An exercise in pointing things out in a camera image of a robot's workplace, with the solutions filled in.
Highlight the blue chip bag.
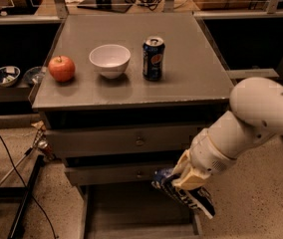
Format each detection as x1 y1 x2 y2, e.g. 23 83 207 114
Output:
151 168 215 219

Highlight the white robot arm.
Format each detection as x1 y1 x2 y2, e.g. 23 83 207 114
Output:
172 77 283 190

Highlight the black metal stand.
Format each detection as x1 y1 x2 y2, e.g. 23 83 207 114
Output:
0 155 44 239

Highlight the grey side shelf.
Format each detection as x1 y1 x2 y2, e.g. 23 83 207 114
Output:
227 69 279 80

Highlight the top grey drawer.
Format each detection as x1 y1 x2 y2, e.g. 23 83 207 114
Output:
47 123 204 158

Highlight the open bottom drawer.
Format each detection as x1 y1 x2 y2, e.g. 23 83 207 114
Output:
81 181 202 239

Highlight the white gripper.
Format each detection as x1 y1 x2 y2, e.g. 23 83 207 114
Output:
172 128 236 190

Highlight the black floor cable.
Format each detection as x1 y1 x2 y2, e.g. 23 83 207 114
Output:
0 119 60 239

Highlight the red apple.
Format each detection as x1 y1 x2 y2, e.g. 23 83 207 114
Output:
48 56 76 83

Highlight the grey drawer cabinet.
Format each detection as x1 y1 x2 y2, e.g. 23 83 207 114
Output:
28 11 241 239

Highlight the black monitor stand base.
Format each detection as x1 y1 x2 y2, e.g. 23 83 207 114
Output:
77 0 133 13

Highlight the middle grey drawer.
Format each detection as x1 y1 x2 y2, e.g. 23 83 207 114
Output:
65 161 174 186

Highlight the white bowl with items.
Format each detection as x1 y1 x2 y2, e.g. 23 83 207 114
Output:
0 66 21 88

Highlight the grey drawer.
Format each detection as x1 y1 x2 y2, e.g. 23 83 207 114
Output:
65 161 174 186
47 123 204 158

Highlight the dark glass bowl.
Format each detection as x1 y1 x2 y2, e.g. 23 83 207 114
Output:
23 67 46 86

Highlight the blue Pepsi can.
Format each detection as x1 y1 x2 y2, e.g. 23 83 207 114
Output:
142 36 165 81

